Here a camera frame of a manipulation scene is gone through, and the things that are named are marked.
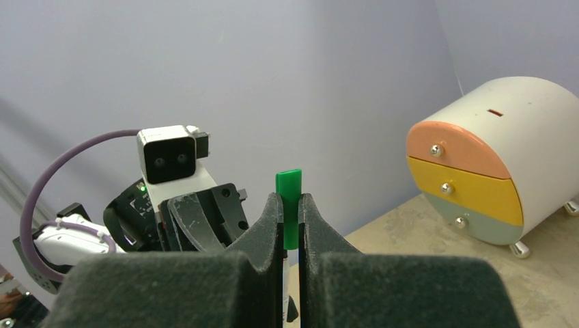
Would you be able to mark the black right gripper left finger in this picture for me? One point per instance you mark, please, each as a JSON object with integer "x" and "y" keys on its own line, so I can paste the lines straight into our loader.
{"x": 241, "y": 286}

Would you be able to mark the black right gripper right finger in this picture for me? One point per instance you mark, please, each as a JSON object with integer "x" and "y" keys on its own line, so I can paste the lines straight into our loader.
{"x": 341, "y": 286}

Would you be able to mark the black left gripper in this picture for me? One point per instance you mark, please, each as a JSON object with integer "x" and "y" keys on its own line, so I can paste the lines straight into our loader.
{"x": 208, "y": 220}

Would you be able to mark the white pen green end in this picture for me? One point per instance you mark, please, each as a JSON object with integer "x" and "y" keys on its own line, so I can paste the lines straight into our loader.
{"x": 290, "y": 311}

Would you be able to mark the white round drawer cabinet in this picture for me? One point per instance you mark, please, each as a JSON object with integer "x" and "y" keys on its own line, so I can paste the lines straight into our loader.
{"x": 500, "y": 160}

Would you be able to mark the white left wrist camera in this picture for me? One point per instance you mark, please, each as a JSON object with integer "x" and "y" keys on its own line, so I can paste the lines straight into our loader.
{"x": 170, "y": 159}

